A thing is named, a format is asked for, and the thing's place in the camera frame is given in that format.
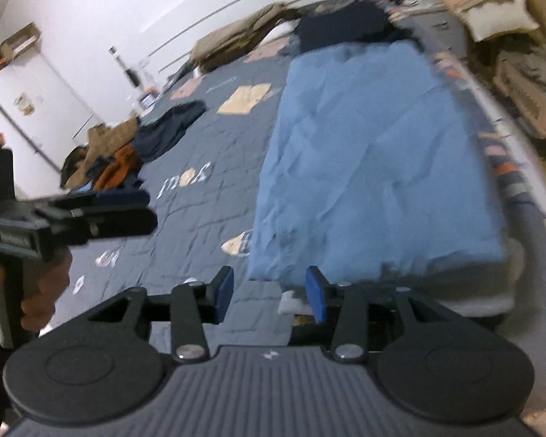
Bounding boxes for khaki folded cloth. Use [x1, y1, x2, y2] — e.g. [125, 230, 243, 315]
[190, 2, 297, 72]

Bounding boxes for navy garment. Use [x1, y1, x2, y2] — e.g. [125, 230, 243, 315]
[132, 102, 209, 163]

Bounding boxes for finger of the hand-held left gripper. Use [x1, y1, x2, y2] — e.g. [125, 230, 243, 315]
[35, 189, 152, 220]
[72, 208, 158, 242]

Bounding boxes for brown fleece jacket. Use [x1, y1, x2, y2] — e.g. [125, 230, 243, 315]
[61, 116, 143, 188]

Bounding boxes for orange sweater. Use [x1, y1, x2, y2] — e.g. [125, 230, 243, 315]
[93, 146, 143, 190]

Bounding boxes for stack of dark folded clothes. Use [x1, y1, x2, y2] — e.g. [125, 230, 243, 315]
[293, 0, 416, 54]

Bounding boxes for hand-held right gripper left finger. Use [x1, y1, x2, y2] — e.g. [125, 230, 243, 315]
[87, 266, 235, 365]

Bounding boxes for grey quilted blanket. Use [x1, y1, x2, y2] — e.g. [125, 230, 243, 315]
[50, 0, 546, 356]

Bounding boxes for cream pillow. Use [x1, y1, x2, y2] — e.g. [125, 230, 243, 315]
[463, 0, 541, 43]

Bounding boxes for person's left hand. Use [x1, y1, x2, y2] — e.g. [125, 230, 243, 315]
[0, 248, 74, 334]

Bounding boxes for white wardrobe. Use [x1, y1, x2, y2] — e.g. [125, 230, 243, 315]
[0, 50, 106, 202]

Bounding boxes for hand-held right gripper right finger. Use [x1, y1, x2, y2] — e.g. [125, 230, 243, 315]
[305, 266, 442, 364]

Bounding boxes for open cardboard box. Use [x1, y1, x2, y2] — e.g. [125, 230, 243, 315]
[0, 23, 43, 79]

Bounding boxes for light blue pants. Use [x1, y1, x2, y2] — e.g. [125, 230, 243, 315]
[246, 41, 506, 285]

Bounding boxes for black wall device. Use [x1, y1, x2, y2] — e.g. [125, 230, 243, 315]
[108, 46, 140, 88]

